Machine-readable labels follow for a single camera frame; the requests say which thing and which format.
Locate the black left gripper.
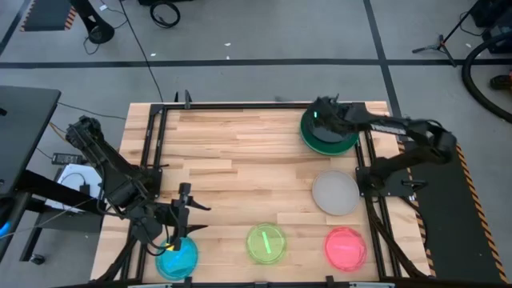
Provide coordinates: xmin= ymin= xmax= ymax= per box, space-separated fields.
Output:
xmin=169 ymin=182 xmax=212 ymax=252

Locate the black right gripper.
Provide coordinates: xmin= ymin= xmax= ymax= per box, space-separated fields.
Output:
xmin=313 ymin=94 xmax=358 ymax=136

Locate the large dark green plastic plate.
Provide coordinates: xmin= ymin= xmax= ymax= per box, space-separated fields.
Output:
xmin=301 ymin=108 xmax=359 ymax=154

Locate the small translucent blue plate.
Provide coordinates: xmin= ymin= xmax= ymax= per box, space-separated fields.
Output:
xmin=154 ymin=235 xmax=200 ymax=282

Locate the small translucent yellow-green plate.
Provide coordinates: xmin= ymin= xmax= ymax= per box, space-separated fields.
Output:
xmin=245 ymin=222 xmax=288 ymax=266

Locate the pale grey plastic plate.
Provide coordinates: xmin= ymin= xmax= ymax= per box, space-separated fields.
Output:
xmin=311 ymin=170 xmax=362 ymax=217

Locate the white box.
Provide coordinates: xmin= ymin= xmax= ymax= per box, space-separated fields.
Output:
xmin=44 ymin=162 xmax=104 ymax=213

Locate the small translucent pink plate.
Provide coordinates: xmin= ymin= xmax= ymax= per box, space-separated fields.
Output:
xmin=323 ymin=226 xmax=368 ymax=273

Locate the black tripod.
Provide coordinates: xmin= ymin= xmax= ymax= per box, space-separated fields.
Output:
xmin=411 ymin=0 xmax=483 ymax=68

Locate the black power adapter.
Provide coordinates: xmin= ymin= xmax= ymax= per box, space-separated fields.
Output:
xmin=51 ymin=153 xmax=86 ymax=166

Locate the large hazard-striped black mat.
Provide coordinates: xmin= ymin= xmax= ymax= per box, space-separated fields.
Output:
xmin=401 ymin=139 xmax=510 ymax=284

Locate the orange and black tool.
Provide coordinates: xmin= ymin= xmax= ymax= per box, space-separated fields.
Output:
xmin=489 ymin=71 xmax=512 ymax=92

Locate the black equipment case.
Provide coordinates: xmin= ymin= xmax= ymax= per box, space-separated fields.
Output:
xmin=468 ymin=0 xmax=512 ymax=55

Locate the black desk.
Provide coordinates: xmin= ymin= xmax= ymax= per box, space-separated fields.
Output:
xmin=0 ymin=86 xmax=107 ymax=263

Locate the black stand base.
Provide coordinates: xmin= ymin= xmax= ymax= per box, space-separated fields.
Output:
xmin=70 ymin=0 xmax=116 ymax=45

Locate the small hazard-striped black mat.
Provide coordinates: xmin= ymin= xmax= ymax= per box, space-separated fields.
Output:
xmin=19 ymin=0 xmax=78 ymax=33

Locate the black aluminium rig frame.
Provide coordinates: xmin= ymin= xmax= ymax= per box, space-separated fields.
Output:
xmin=95 ymin=90 xmax=431 ymax=284

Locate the thick black hose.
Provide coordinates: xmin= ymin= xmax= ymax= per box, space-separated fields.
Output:
xmin=461 ymin=31 xmax=512 ymax=124

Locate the thin black cable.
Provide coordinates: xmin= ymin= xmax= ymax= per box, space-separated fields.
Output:
xmin=57 ymin=102 xmax=127 ymax=121

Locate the yellow cable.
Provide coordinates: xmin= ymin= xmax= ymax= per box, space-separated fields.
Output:
xmin=49 ymin=122 xmax=69 ymax=141

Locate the long black floor cable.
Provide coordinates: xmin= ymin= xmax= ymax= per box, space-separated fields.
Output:
xmin=118 ymin=0 xmax=164 ymax=103

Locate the coiled black cable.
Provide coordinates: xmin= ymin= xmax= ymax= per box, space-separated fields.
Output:
xmin=149 ymin=1 xmax=182 ymax=30

